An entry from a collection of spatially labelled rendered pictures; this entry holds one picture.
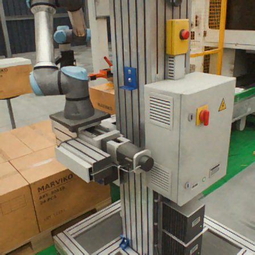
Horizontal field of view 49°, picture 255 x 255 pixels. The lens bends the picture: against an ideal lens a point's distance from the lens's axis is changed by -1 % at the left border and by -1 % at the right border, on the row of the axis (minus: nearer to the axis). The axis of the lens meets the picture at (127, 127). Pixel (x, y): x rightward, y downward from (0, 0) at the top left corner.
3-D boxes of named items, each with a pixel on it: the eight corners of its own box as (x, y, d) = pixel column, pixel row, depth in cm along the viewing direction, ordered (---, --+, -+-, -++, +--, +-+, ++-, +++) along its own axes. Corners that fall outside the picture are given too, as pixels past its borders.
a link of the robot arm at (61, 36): (70, 29, 164) (73, 28, 174) (52, 30, 163) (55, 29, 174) (72, 43, 167) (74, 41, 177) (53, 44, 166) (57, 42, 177)
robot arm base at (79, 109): (101, 114, 138) (99, 94, 134) (74, 122, 129) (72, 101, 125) (83, 107, 148) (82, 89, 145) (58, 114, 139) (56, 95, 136)
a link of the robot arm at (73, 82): (89, 97, 129) (86, 68, 124) (59, 99, 129) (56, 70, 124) (90, 90, 140) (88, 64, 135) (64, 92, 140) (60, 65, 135)
